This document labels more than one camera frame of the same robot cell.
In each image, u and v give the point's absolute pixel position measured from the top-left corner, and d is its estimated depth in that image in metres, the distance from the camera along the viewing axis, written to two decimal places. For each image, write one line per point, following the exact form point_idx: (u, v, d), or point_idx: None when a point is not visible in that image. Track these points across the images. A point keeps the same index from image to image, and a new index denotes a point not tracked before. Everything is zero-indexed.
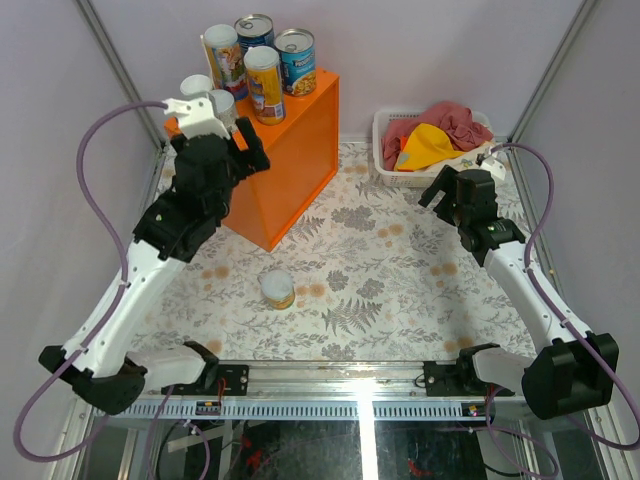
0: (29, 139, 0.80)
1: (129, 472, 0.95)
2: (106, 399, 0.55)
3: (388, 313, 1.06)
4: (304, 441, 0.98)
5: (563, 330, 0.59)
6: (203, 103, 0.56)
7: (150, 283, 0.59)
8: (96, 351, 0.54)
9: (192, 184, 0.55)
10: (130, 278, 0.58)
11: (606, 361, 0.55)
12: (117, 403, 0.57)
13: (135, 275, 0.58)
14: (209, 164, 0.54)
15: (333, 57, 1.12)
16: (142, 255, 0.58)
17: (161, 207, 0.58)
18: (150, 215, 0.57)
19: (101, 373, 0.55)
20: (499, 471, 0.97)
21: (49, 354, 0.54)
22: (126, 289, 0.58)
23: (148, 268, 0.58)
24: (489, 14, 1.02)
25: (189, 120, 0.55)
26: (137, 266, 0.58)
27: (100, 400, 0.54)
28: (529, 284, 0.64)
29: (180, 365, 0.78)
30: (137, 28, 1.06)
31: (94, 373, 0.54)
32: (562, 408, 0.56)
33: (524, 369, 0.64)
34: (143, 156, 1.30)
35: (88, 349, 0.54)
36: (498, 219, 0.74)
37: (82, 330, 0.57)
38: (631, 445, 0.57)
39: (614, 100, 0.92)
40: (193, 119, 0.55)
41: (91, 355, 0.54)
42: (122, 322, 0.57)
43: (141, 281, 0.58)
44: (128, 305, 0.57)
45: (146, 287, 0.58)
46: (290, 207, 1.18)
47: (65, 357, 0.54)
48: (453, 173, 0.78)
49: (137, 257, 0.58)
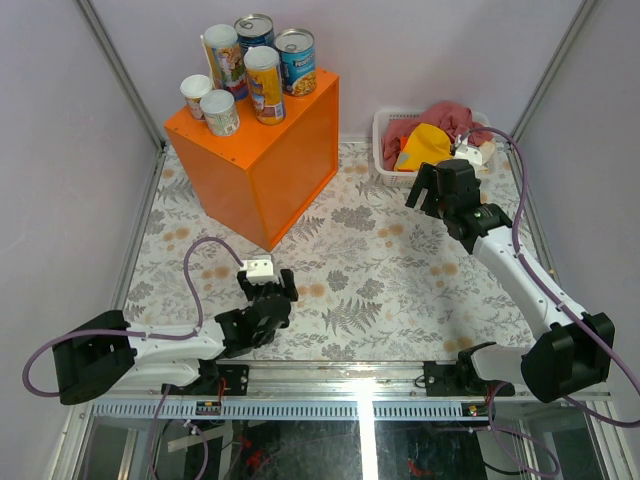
0: (27, 137, 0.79)
1: (129, 471, 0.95)
2: (89, 388, 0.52)
3: (388, 312, 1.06)
4: (304, 441, 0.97)
5: (560, 313, 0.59)
6: (267, 264, 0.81)
7: (204, 349, 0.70)
8: (148, 346, 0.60)
9: (255, 318, 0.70)
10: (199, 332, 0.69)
11: (604, 340, 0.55)
12: (79, 395, 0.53)
13: (203, 335, 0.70)
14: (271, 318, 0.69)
15: (334, 57, 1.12)
16: (212, 328, 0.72)
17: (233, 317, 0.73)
18: (229, 317, 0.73)
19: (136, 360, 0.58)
20: (500, 470, 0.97)
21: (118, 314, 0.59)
22: (193, 336, 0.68)
23: (215, 341, 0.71)
24: (489, 12, 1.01)
25: (256, 273, 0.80)
26: (207, 332, 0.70)
27: (84, 383, 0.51)
28: (521, 269, 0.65)
29: (167, 375, 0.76)
30: (137, 29, 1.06)
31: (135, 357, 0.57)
32: (564, 391, 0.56)
33: (523, 355, 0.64)
34: (143, 155, 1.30)
35: (146, 340, 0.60)
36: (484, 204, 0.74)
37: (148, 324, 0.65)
38: (625, 423, 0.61)
39: (614, 101, 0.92)
40: (258, 273, 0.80)
41: (145, 346, 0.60)
42: (173, 346, 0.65)
43: (202, 341, 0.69)
44: (189, 347, 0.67)
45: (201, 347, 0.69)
46: (290, 207, 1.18)
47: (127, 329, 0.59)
48: (431, 169, 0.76)
49: (208, 325, 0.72)
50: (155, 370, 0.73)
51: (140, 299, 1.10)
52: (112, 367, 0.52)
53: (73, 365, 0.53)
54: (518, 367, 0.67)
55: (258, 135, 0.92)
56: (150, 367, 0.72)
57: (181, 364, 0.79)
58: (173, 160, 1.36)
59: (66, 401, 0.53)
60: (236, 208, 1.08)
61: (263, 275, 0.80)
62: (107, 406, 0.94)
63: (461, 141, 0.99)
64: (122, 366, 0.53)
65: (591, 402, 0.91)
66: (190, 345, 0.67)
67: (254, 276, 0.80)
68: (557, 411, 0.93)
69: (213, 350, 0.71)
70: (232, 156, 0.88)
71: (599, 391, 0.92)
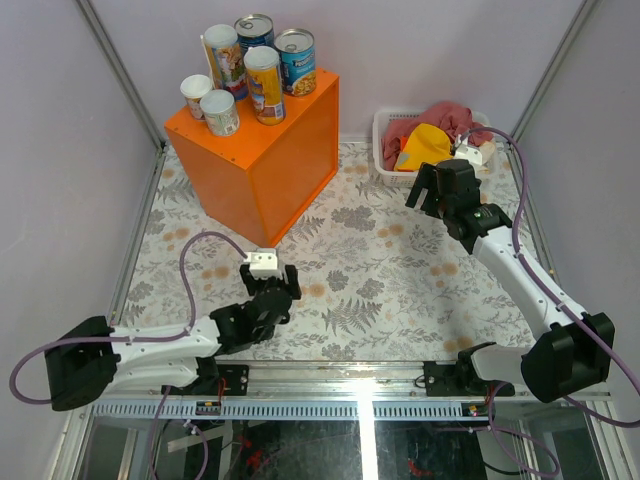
0: (27, 137, 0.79)
1: (129, 471, 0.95)
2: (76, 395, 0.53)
3: (388, 312, 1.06)
4: (304, 441, 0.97)
5: (560, 313, 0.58)
6: (271, 257, 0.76)
7: (199, 347, 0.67)
8: (133, 350, 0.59)
9: (256, 312, 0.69)
10: (191, 331, 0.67)
11: (604, 340, 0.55)
12: (69, 402, 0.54)
13: (196, 332, 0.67)
14: (272, 311, 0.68)
15: (334, 57, 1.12)
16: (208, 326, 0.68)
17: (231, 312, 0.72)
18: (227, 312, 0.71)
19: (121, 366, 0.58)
20: (500, 470, 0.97)
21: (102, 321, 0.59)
22: (185, 335, 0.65)
23: (209, 339, 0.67)
24: (489, 12, 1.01)
25: (259, 266, 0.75)
26: (200, 329, 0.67)
27: (71, 389, 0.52)
28: (521, 269, 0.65)
29: (166, 377, 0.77)
30: (137, 30, 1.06)
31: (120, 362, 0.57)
32: (563, 391, 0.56)
33: (523, 355, 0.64)
34: (143, 155, 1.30)
35: (131, 344, 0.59)
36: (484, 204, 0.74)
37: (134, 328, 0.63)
38: (625, 423, 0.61)
39: (614, 101, 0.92)
40: (262, 267, 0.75)
41: (130, 350, 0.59)
42: (162, 348, 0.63)
43: (195, 340, 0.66)
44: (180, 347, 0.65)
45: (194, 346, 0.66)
46: (290, 207, 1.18)
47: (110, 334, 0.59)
48: (432, 169, 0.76)
49: (203, 323, 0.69)
50: (152, 373, 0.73)
51: (140, 299, 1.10)
52: (96, 374, 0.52)
53: (61, 372, 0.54)
54: (518, 367, 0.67)
55: (258, 135, 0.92)
56: (145, 370, 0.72)
57: (178, 364, 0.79)
58: (173, 160, 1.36)
59: (59, 408, 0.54)
60: (236, 208, 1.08)
61: (266, 269, 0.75)
62: (107, 406, 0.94)
63: (461, 141, 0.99)
64: (104, 372, 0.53)
65: (591, 402, 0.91)
66: (182, 346, 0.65)
67: (256, 270, 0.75)
68: (557, 411, 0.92)
69: (209, 347, 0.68)
70: (232, 156, 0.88)
71: (598, 391, 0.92)
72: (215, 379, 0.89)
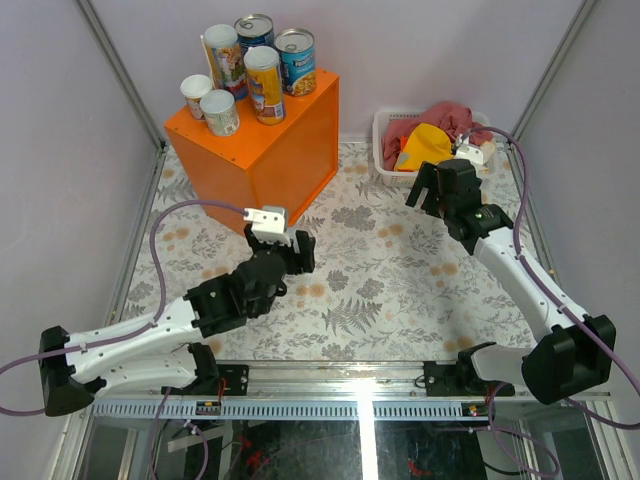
0: (27, 138, 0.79)
1: (129, 471, 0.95)
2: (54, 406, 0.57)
3: (388, 312, 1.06)
4: (304, 441, 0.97)
5: (561, 316, 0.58)
6: (277, 219, 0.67)
7: (171, 337, 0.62)
8: (90, 358, 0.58)
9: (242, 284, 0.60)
10: (159, 321, 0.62)
11: (605, 342, 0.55)
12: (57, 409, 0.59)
13: (164, 322, 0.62)
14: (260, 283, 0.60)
15: (334, 56, 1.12)
16: (181, 311, 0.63)
17: (214, 287, 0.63)
18: (207, 288, 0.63)
19: (81, 376, 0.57)
20: (499, 470, 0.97)
21: (59, 332, 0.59)
22: (151, 328, 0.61)
23: (181, 326, 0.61)
24: (489, 12, 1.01)
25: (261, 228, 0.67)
26: (170, 316, 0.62)
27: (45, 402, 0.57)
28: (522, 270, 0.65)
29: (165, 378, 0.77)
30: (137, 30, 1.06)
31: (75, 373, 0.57)
32: (564, 393, 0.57)
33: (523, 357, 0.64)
34: (143, 155, 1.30)
35: (86, 352, 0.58)
36: (485, 205, 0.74)
37: (95, 332, 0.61)
38: (627, 425, 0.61)
39: (614, 102, 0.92)
40: (264, 229, 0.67)
41: (85, 359, 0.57)
42: (122, 349, 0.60)
43: (165, 331, 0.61)
44: (145, 342, 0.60)
45: (163, 338, 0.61)
46: (290, 207, 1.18)
47: (66, 344, 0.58)
48: (432, 169, 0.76)
49: (174, 307, 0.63)
50: (147, 376, 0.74)
51: (140, 299, 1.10)
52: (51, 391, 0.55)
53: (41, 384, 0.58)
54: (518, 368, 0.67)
55: (258, 135, 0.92)
56: (139, 373, 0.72)
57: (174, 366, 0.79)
58: (173, 160, 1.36)
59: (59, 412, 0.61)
60: (235, 207, 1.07)
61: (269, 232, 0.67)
62: (107, 406, 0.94)
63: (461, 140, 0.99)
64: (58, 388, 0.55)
65: (591, 402, 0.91)
66: (147, 340, 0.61)
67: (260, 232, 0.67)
68: (557, 411, 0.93)
69: (184, 334, 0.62)
70: (232, 156, 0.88)
71: (598, 391, 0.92)
72: (215, 379, 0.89)
